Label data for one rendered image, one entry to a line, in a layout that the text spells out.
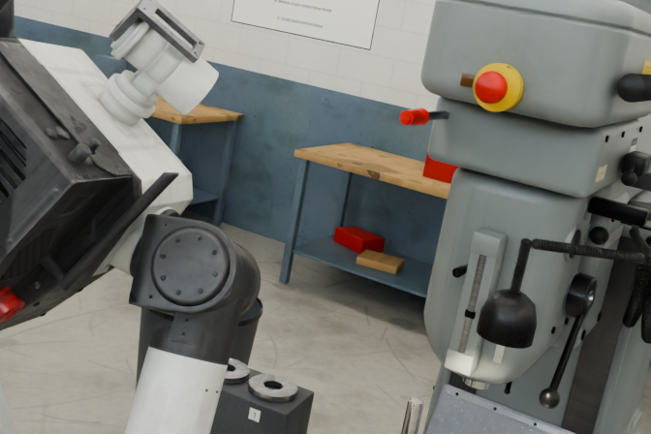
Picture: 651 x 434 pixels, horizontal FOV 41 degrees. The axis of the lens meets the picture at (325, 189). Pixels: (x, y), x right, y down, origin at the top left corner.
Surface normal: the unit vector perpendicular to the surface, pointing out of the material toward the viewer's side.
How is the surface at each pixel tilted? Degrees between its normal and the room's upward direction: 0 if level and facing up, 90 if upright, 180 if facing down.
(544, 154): 90
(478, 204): 90
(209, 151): 90
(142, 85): 101
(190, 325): 67
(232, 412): 90
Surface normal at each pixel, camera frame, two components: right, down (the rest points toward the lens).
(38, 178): -0.28, 0.07
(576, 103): -0.02, 0.22
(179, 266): -0.11, -0.22
